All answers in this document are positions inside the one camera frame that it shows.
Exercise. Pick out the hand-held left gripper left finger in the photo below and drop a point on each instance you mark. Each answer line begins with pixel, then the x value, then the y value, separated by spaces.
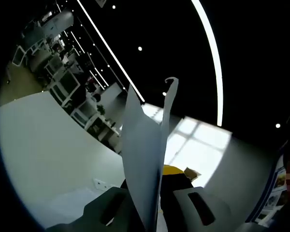
pixel 99 212

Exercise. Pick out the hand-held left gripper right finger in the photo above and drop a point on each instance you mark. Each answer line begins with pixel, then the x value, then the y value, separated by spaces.
pixel 178 212

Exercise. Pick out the white table socket panel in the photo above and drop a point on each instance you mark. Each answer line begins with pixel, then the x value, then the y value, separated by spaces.
pixel 100 184

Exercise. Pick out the green potted plant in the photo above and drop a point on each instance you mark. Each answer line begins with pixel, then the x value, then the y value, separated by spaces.
pixel 101 110

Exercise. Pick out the thin curved ceiling light strip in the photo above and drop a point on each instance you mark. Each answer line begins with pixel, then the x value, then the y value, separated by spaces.
pixel 140 96

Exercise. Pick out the wide curved ceiling light strip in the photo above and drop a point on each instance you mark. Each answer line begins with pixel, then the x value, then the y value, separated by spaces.
pixel 218 77

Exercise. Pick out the group of white office chairs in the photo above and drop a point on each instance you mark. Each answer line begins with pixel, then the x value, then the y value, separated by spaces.
pixel 18 56

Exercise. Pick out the white office column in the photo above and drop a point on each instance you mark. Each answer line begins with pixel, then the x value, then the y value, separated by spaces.
pixel 60 21

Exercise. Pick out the blue white wall display board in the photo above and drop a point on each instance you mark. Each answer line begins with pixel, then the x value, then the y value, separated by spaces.
pixel 278 183

